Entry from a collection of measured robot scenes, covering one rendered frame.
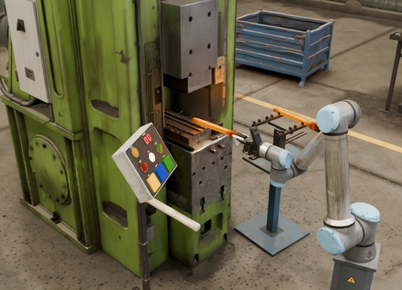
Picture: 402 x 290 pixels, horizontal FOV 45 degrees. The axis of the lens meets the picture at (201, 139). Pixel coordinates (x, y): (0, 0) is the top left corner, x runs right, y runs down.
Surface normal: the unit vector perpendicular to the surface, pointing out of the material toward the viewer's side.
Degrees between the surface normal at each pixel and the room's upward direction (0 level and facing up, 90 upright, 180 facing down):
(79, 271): 0
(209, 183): 90
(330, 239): 95
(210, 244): 90
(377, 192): 0
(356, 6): 90
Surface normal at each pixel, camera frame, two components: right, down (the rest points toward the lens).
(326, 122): -0.82, 0.15
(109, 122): -0.68, 0.34
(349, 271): -0.39, 0.43
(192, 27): 0.73, 0.32
